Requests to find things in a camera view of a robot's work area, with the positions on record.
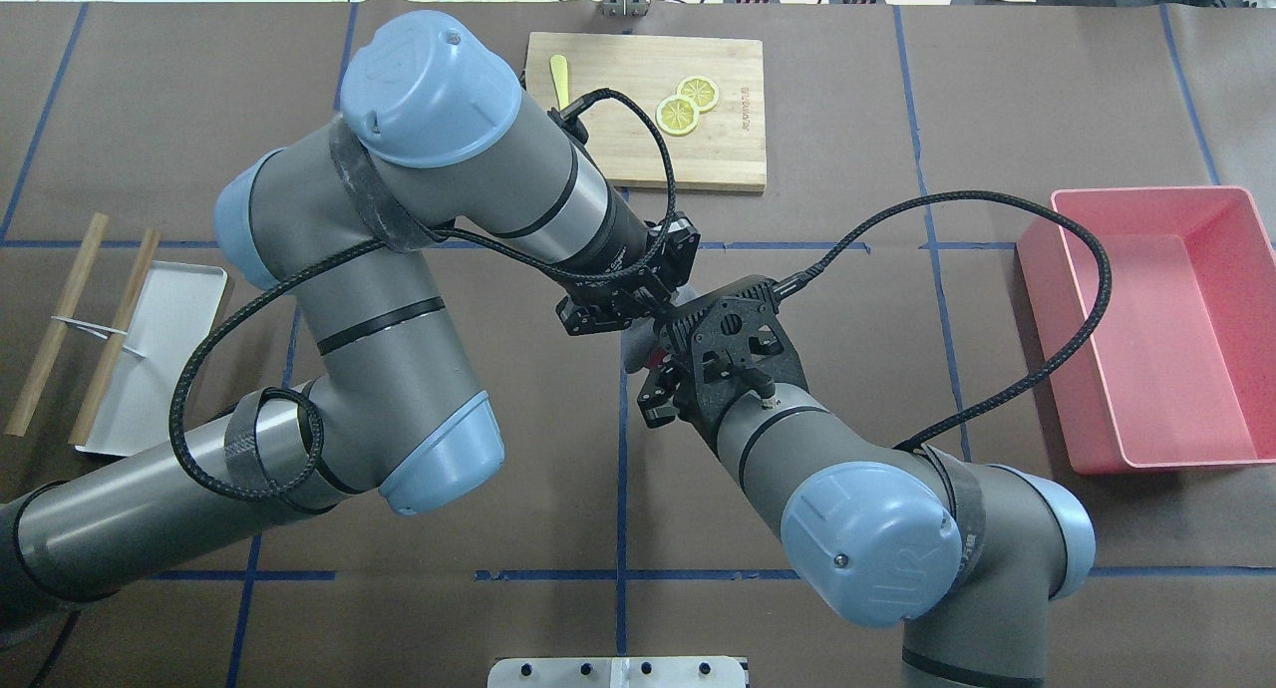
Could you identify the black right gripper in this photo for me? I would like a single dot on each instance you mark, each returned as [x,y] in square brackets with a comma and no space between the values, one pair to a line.
[660,401]

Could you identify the rear lemon slice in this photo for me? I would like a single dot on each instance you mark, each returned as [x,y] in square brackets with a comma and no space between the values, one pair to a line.
[703,92]

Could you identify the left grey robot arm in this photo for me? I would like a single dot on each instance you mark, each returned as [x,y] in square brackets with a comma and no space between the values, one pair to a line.
[432,127]

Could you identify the pink plastic bin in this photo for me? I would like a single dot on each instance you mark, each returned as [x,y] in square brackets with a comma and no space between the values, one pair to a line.
[1179,374]

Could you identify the white metal tray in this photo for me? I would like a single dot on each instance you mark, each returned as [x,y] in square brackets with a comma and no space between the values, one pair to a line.
[178,304]

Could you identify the grey wiping cloth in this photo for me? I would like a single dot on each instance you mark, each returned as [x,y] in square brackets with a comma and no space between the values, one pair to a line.
[639,341]

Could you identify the white mounting pillar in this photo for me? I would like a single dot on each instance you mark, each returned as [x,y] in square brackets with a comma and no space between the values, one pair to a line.
[621,671]

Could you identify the lemon slice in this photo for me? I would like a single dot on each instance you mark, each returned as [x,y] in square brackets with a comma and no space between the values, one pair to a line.
[703,92]
[676,116]

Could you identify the bamboo cutting board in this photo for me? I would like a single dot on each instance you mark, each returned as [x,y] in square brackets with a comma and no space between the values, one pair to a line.
[728,150]

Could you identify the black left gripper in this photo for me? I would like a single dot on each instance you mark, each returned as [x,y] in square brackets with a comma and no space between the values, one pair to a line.
[620,246]

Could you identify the yellow plastic knife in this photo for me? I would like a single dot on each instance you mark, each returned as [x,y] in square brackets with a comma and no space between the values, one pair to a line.
[560,80]

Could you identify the wooden towel rack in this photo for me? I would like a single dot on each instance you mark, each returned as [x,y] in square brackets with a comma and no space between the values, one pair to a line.
[59,324]

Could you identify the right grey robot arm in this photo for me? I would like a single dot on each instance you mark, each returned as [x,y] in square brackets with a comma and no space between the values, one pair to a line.
[966,557]

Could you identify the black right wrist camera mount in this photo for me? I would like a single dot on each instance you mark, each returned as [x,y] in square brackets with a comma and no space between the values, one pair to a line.
[735,343]

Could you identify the front lemon slice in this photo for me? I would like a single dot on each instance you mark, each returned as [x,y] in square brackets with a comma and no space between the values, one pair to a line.
[676,116]

